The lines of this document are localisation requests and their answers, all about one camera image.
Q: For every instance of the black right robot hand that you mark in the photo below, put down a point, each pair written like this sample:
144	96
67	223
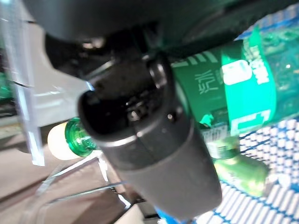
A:
163	151

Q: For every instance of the green soda bottle yellow cap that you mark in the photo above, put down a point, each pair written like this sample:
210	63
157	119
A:
245	93

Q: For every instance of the blue plastic shopping basket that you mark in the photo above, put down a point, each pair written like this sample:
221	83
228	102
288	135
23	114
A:
268	198

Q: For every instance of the green bottle with red cap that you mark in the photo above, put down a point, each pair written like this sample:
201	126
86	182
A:
243	172

